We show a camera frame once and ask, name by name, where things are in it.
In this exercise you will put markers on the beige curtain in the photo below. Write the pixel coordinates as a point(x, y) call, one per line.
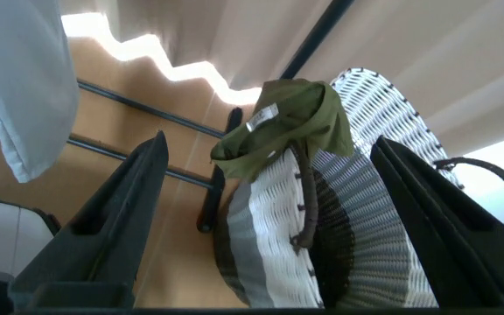
point(409, 44)

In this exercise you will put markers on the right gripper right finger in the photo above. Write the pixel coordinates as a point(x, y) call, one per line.
point(466, 262)

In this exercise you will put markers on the green garment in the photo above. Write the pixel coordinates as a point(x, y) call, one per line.
point(304, 118)

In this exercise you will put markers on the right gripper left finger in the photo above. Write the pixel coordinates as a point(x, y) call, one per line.
point(121, 245)

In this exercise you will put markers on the white laundry basket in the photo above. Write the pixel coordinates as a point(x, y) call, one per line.
point(278, 227)

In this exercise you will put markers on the pale grey shorts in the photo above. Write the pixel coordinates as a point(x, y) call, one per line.
point(20, 87)

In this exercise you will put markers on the black clothes rack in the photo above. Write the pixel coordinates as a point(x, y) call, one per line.
point(147, 109)

